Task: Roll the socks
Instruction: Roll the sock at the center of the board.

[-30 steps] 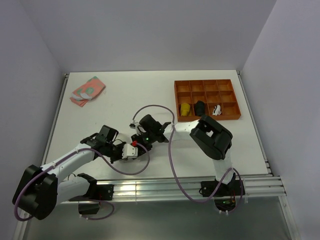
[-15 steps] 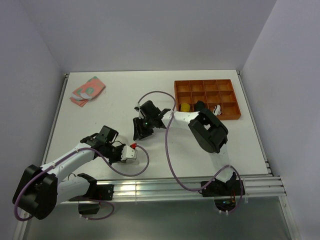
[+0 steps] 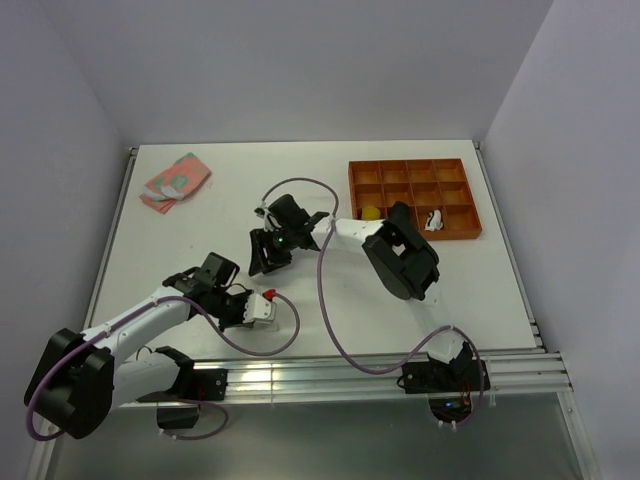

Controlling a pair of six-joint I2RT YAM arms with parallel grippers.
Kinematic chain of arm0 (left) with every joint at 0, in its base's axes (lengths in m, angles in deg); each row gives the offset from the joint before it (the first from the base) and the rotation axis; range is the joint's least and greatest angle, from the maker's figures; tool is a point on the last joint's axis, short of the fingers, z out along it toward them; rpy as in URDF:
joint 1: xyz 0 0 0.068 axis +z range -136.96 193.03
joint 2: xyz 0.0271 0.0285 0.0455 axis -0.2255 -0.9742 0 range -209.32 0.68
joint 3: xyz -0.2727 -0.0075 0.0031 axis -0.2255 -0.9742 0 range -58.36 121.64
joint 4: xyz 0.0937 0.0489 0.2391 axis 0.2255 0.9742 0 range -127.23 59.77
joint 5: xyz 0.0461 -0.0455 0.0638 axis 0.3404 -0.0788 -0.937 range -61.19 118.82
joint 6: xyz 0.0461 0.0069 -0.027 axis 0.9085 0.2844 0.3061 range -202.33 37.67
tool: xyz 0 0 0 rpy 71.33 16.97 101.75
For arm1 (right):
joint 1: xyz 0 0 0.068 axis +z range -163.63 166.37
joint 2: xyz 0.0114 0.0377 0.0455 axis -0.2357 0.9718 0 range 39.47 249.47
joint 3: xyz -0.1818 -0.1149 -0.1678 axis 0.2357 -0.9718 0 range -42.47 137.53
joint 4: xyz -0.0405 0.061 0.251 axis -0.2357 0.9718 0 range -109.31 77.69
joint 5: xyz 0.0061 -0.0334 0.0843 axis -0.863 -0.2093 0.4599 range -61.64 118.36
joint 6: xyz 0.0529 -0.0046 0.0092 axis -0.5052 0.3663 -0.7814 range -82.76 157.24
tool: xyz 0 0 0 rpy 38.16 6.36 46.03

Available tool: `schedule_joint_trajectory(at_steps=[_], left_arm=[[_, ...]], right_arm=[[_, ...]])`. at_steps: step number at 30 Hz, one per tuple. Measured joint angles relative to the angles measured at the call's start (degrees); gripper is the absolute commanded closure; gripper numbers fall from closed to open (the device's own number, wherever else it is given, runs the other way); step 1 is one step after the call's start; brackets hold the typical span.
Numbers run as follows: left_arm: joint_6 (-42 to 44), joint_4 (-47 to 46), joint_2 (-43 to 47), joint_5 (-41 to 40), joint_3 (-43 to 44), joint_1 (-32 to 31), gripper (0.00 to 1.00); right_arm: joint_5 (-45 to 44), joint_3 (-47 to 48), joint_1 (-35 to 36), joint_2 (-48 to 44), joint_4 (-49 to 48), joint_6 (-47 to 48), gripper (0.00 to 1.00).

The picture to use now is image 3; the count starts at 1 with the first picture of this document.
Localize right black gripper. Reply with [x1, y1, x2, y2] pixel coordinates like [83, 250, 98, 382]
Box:
[249, 227, 298, 278]

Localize white black striped sock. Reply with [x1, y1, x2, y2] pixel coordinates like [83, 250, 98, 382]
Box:
[424, 209, 444, 232]

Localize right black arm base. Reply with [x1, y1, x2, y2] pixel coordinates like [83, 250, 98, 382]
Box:
[396, 341, 491, 427]

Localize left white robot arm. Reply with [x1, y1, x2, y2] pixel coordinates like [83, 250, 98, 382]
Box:
[24, 253, 253, 441]

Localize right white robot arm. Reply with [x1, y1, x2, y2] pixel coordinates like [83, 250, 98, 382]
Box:
[249, 194, 478, 390]

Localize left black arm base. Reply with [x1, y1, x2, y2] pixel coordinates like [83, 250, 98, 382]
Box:
[137, 346, 229, 440]

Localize pink green patterned socks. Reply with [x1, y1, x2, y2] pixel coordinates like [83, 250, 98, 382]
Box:
[139, 152, 211, 214]

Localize yellow rolled sock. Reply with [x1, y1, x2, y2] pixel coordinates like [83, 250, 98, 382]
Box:
[360, 206, 382, 221]

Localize orange compartment tray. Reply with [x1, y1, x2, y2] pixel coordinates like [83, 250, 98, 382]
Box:
[348, 158, 482, 241]

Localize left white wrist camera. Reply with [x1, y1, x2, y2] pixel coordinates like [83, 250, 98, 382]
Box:
[243, 293, 276, 324]

